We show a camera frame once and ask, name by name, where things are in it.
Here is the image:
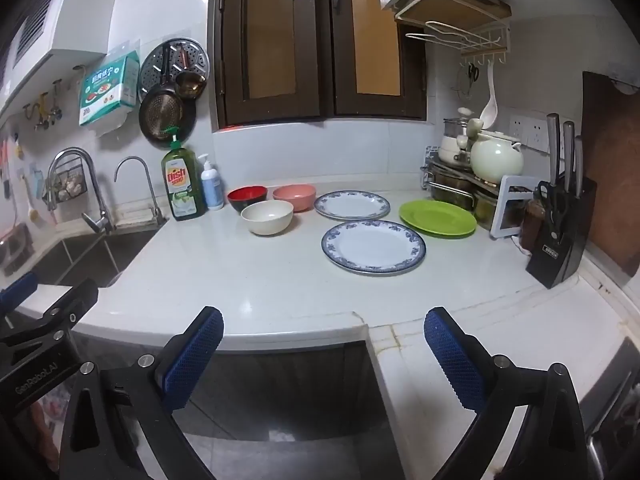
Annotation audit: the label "large steel faucet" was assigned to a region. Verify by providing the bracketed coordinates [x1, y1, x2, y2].
[46, 147, 115, 233]

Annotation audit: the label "cream white kettle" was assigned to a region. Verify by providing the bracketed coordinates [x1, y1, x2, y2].
[470, 130, 525, 184]

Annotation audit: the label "white power outlet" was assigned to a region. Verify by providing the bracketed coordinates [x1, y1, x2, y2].
[509, 115, 551, 151]

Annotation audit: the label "wooden cutting board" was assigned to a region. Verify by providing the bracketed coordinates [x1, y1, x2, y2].
[395, 0, 512, 23]

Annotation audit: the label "brown jar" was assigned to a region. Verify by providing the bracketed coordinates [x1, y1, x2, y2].
[520, 200, 543, 251]

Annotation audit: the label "white rack frame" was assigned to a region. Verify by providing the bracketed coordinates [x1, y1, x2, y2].
[490, 175, 538, 238]

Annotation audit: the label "round metal steamer rack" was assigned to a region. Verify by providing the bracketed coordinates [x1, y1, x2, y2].
[137, 37, 210, 103]

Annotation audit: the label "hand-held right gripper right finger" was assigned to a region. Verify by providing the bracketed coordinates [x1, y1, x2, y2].
[424, 306, 588, 480]

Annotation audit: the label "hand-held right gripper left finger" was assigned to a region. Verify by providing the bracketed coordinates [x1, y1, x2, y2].
[59, 305, 224, 480]

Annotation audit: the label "small brass pot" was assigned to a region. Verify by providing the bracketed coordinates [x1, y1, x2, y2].
[175, 71, 207, 98]

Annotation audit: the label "white pump bottle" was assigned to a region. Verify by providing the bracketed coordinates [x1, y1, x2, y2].
[196, 153, 225, 211]

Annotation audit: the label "black kitchen scissors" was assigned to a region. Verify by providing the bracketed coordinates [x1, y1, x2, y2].
[537, 182, 566, 226]

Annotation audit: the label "green dish soap bottle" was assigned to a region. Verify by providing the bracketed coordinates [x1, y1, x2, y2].
[161, 135, 207, 222]

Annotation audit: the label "white bowl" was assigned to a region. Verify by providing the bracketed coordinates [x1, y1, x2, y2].
[241, 200, 294, 236]

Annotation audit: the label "steel handled knife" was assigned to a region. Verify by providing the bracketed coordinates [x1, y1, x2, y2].
[563, 121, 576, 181]
[574, 135, 585, 198]
[546, 112, 563, 181]

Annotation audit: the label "brown wooden window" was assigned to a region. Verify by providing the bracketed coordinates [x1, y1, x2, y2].
[215, 0, 428, 131]

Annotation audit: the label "wire basket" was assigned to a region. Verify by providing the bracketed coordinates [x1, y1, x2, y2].
[47, 167, 88, 206]

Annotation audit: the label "thin gooseneck faucet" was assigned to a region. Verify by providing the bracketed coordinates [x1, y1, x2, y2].
[114, 156, 167, 226]

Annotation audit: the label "pink bowl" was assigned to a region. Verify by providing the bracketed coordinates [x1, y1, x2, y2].
[273, 184, 317, 212]

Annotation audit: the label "white range hood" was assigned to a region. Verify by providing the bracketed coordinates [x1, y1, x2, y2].
[0, 0, 136, 116]

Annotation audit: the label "white ladle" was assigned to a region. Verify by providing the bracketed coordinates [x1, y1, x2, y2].
[480, 62, 498, 128]

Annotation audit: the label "steel sink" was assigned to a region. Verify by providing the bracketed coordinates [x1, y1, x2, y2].
[0, 230, 161, 291]

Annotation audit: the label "steel pan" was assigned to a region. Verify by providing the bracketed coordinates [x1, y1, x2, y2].
[430, 185, 476, 211]
[430, 165, 483, 193]

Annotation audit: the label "wall shelf with hooks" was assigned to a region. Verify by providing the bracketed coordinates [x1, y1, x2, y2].
[395, 0, 513, 67]

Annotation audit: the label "green plate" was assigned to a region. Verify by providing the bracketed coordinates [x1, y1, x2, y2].
[399, 200, 477, 239]

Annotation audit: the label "dark frying pan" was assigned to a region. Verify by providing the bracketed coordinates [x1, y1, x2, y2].
[138, 72, 197, 148]

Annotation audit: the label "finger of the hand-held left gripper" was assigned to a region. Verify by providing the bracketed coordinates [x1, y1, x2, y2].
[0, 278, 100, 349]
[0, 272, 39, 314]

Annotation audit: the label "blue floral plate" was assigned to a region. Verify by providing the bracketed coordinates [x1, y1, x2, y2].
[314, 190, 391, 221]
[321, 220, 427, 276]

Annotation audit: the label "dark brown cutting board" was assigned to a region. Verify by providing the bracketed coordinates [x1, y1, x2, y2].
[580, 71, 640, 278]

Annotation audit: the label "red and black bowl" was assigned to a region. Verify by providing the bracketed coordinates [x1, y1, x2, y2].
[227, 186, 268, 212]

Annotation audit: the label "metal pot rack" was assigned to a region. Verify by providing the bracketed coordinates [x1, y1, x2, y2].
[425, 145, 501, 231]

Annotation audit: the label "black knife block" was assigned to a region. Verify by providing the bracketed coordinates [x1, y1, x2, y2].
[525, 177, 598, 289]

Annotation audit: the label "paper towel pack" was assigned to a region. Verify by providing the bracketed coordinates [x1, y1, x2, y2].
[78, 51, 141, 128]

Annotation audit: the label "white pot with glass lid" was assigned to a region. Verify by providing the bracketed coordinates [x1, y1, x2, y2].
[439, 107, 476, 166]

